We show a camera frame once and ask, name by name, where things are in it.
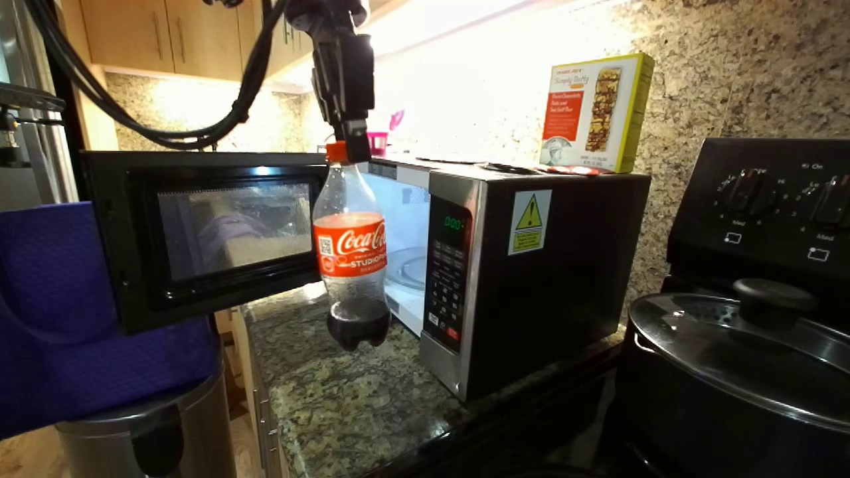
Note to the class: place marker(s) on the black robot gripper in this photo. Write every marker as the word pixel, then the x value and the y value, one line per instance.
pixel 343 65

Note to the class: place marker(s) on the Coke bottle red label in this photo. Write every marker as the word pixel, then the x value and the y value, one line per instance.
pixel 349 234

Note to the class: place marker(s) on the glass microwave turntable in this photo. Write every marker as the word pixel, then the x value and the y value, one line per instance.
pixel 407 266

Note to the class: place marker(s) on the black stainless microwave oven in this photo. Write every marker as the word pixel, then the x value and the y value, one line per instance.
pixel 524 266

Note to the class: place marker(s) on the open microwave door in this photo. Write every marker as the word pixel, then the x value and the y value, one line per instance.
pixel 196 231

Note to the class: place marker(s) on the pink reusable coffee pod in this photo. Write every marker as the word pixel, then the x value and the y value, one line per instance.
pixel 381 140

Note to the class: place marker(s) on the white green food box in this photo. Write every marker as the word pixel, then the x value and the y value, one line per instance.
pixel 594 112

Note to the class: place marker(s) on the stainless steel trash can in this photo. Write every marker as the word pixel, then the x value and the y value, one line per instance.
pixel 171 436

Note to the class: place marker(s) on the blue insulated tote bag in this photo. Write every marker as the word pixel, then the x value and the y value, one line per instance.
pixel 62 351

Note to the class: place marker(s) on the black stove control panel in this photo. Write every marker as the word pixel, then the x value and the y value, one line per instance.
pixel 775 207

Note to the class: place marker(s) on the black pot with lid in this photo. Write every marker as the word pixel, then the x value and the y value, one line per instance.
pixel 738 387

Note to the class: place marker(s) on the wooden wall cabinets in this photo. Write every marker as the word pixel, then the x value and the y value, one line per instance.
pixel 199 37

